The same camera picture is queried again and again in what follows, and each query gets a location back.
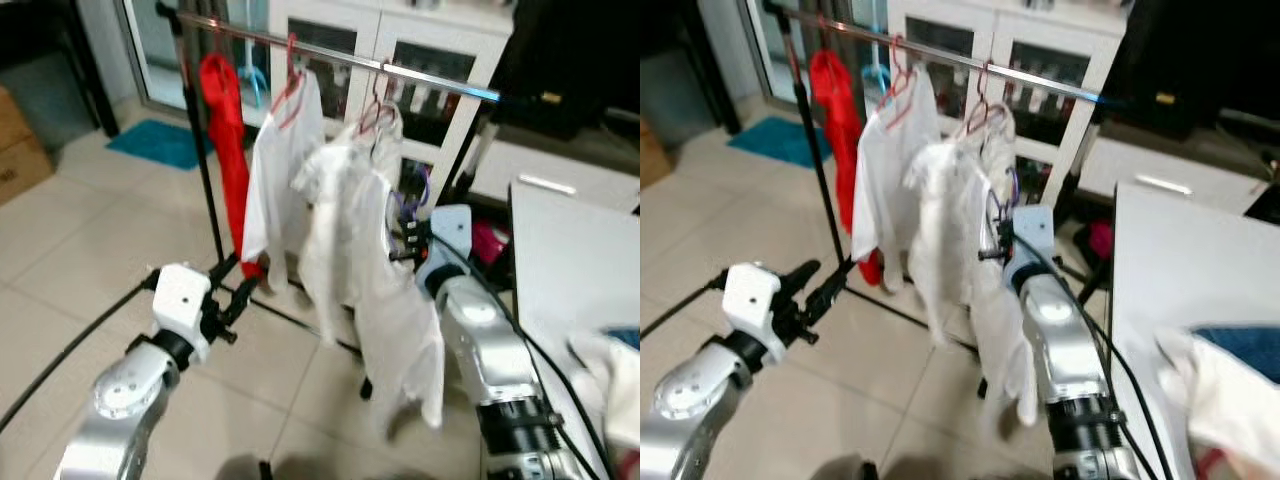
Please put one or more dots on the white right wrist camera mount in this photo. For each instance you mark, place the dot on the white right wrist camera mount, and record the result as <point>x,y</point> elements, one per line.
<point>450,235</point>
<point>1032,235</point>

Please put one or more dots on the black television screen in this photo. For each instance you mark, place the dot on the black television screen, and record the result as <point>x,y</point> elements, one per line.
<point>580,50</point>
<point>1190,50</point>

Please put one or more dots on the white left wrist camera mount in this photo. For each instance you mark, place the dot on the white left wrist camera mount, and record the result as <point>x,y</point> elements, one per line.
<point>752,295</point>
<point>180,295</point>

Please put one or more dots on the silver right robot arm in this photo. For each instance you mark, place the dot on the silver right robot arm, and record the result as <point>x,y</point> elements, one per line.
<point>1065,340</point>
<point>490,350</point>

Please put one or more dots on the purple clothes hanger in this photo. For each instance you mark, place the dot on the purple clothes hanger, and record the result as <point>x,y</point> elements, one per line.
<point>1015,185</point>
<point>400,205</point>

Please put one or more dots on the pink plastic container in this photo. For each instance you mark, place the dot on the pink plastic container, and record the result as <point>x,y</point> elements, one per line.
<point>1100,240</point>
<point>488,243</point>

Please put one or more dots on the blue floor mat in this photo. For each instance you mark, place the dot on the blue floor mat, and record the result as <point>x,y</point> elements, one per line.
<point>150,143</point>
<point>775,140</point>

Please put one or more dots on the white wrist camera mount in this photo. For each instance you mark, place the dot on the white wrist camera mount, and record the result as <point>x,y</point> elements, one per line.
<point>752,295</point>
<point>450,235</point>
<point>1032,235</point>
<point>180,295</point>

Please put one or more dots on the blue jeans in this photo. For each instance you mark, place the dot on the blue jeans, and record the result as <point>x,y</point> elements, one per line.
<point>1245,350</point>
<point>625,338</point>

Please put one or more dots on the plain white garment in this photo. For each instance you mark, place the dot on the plain white garment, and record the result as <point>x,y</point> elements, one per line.
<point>960,250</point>
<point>370,290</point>

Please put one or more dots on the brown cardboard box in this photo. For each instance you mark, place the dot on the brown cardboard box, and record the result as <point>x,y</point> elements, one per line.
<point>15,150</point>
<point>652,155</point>

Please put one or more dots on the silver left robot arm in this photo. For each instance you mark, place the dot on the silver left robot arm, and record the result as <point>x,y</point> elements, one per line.
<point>125,390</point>
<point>690,395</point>

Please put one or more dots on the black clothes rack steel rod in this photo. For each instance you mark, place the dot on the black clothes rack steel rod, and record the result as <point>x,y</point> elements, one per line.
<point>950,57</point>
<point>330,54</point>

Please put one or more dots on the white shirt black print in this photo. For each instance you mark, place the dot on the white shirt black print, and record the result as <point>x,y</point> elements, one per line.
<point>280,170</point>
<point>885,170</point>

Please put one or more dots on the white glass-door cabinet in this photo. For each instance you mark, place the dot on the white glass-door cabinet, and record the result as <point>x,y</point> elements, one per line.
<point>390,30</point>
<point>1000,25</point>

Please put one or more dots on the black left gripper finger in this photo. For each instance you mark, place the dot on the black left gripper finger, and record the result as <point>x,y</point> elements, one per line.
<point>830,292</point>
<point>243,298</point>
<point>225,280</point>
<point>802,277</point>

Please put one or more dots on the red clothes hanger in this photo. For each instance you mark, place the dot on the red clothes hanger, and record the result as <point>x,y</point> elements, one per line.
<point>377,112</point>
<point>985,85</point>
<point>218,40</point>
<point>897,60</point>
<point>824,35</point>
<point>292,62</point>

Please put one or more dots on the cream white cloth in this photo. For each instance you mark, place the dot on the cream white cloth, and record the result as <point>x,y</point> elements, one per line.
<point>1230,400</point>
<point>615,390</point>

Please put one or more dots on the brown buttoned garment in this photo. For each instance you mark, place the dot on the brown buttoned garment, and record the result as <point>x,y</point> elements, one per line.
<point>1208,462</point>
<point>628,465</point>

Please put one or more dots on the glass sliding door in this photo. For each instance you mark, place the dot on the glass sliding door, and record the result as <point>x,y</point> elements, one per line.
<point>770,40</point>
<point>160,50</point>

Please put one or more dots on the red garment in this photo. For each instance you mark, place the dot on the red garment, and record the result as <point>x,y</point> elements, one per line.
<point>835,110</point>
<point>228,130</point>

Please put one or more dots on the white table black frame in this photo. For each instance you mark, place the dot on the white table black frame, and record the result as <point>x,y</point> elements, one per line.
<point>1180,270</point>
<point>570,260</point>

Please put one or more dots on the white low sideboard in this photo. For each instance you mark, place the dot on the white low sideboard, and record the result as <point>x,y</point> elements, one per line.
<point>560,165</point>
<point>1170,165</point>

